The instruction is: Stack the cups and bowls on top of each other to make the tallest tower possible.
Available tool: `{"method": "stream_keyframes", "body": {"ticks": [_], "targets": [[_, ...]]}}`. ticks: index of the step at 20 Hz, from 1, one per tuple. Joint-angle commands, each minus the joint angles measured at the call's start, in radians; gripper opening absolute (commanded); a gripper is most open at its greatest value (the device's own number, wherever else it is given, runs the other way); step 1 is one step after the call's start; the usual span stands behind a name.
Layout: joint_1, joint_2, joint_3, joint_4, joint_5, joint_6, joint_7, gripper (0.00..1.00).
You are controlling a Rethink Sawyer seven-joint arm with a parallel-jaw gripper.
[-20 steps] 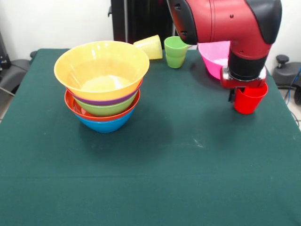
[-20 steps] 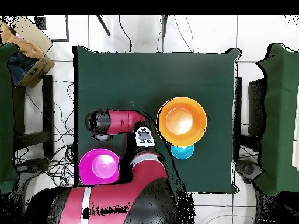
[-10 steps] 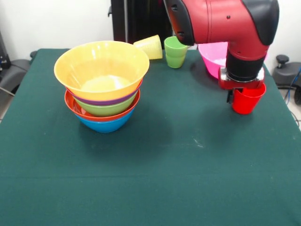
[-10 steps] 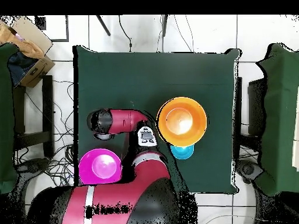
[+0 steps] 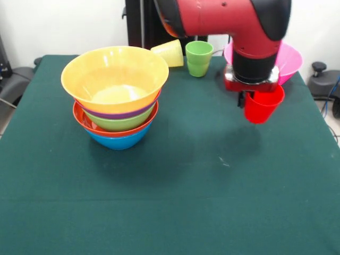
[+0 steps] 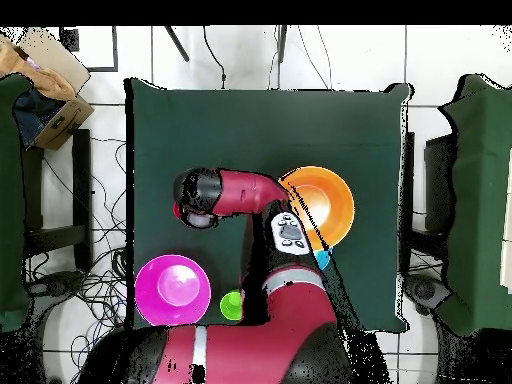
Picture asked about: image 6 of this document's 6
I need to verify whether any brown cardboard box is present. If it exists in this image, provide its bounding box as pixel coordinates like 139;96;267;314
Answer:
33;94;96;152

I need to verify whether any black stand leg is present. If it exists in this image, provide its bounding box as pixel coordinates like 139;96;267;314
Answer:
275;25;288;64
163;25;191;63

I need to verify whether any dark green tablecloth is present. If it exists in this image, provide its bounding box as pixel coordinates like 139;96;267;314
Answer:
124;77;413;333

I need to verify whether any blue cloth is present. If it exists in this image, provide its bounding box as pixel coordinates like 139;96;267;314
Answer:
12;86;67;149

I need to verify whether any tangle of cables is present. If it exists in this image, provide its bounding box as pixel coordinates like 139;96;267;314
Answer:
25;135;137;384

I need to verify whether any small blue plastic bowl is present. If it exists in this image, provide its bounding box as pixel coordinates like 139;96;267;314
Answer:
313;247;334;271

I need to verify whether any orange plastic bowl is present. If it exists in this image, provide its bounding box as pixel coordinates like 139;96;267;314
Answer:
278;165;356;251

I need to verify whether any grey metal frame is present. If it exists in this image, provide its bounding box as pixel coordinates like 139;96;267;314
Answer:
59;25;120;74

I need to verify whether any green-covered side table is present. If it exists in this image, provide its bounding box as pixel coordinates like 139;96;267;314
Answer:
437;74;512;336
0;72;34;333

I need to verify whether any black cable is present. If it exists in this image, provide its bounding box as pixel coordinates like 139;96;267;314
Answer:
202;25;227;90

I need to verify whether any green plastic cup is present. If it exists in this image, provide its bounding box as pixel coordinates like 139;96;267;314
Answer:
219;289;244;322

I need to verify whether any beige cardboard sheet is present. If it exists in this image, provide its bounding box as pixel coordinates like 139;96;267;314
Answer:
17;26;92;97

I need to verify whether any pink plastic bowl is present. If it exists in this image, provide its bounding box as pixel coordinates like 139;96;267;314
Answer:
134;254;212;327

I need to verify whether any black chair frame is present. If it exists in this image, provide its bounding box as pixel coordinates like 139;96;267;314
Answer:
401;131;457;233
21;128;94;271

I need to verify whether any tan cloth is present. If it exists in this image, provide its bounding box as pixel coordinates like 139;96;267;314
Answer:
0;33;77;101

